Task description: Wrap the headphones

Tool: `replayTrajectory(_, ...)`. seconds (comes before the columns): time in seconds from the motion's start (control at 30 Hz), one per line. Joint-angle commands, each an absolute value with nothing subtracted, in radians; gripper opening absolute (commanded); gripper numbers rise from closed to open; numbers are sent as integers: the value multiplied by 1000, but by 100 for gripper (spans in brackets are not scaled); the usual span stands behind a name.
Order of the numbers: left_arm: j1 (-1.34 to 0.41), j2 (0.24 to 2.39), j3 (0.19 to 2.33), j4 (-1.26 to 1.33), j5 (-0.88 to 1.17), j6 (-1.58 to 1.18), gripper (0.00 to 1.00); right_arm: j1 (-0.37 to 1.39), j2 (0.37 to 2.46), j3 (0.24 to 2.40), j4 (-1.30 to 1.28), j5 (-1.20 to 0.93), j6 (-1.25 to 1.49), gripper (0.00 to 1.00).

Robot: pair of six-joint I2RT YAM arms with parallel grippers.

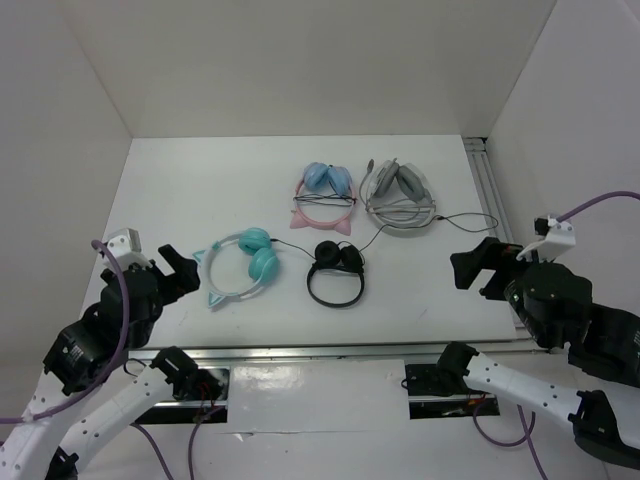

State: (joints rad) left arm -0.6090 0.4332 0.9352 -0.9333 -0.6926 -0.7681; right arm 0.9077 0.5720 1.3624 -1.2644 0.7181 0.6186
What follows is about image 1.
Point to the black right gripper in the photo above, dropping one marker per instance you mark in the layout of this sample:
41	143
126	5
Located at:
489	252

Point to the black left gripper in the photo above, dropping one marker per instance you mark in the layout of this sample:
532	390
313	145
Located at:
184	279

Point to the teal cat-ear headphones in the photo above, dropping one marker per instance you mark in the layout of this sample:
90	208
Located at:
263	267

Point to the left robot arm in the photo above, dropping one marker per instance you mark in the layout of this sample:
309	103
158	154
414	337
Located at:
52	439

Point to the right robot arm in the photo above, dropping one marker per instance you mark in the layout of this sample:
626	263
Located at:
558	311

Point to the small black headphones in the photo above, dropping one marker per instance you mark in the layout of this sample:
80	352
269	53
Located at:
329	256

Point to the pink blue cat-ear headphones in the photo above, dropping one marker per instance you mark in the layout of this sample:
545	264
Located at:
324	185

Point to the grey white headset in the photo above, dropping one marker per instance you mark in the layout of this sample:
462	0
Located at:
396	196

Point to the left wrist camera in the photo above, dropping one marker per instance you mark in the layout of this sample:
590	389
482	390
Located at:
125	246

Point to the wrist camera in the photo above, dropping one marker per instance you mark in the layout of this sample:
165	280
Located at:
125	246
555	238

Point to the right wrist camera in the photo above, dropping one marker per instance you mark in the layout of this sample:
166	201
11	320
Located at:
555	238

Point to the aluminium rail front edge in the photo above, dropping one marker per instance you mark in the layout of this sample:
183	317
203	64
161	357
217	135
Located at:
296	353

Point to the aluminium rail right side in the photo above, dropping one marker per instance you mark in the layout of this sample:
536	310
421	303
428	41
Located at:
486	185

